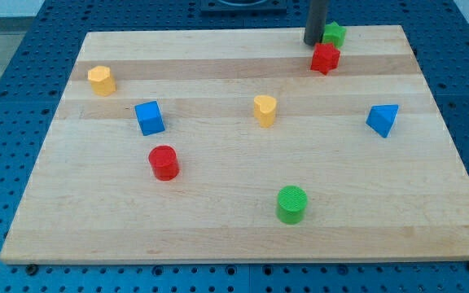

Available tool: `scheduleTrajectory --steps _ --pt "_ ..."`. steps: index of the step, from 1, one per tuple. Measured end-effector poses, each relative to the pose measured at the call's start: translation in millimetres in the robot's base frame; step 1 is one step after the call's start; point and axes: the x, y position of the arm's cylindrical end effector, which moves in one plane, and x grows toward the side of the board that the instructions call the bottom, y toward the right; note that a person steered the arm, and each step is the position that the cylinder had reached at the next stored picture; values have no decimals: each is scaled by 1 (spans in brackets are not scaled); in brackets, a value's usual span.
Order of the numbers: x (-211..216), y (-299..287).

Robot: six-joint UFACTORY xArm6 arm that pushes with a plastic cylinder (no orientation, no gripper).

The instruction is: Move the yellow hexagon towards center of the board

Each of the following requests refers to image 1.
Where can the red cylinder block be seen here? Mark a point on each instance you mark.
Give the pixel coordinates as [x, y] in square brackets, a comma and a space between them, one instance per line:
[164, 162]

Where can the wooden board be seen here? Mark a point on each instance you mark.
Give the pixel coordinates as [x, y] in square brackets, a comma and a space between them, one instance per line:
[92, 198]

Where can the blue triangle block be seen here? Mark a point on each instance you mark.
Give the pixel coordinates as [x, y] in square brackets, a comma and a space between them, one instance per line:
[381, 118]

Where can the yellow heart block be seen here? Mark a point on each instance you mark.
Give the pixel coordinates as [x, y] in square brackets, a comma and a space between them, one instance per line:
[264, 110]

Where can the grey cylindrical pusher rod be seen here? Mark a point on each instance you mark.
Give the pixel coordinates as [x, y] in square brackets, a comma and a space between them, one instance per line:
[315, 22]

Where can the yellow hexagon block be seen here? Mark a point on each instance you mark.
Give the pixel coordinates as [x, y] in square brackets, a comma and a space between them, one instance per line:
[101, 80]

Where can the green cylinder block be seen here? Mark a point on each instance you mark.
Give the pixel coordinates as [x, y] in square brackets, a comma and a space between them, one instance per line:
[291, 204]

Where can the green star block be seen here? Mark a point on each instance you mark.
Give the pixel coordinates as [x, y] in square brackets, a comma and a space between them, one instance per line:
[334, 34]

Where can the red star block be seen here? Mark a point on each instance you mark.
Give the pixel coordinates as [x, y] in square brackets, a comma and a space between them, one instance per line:
[325, 58]

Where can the blue cube block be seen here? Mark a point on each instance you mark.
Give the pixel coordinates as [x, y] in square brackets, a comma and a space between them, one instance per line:
[149, 118]

